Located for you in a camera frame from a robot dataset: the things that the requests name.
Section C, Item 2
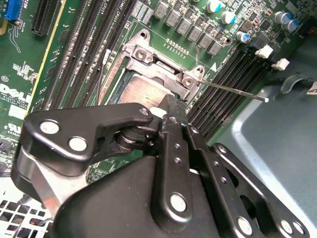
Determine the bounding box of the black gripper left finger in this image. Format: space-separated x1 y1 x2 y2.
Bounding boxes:
11 95 194 227

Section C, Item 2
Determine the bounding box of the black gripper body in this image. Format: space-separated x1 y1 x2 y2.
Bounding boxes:
51 155 236 238

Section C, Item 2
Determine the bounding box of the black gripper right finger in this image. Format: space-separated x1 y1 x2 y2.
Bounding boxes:
184 125 310 238

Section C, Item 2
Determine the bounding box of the silver green CPU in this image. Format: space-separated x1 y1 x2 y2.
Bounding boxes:
118 73 179 110

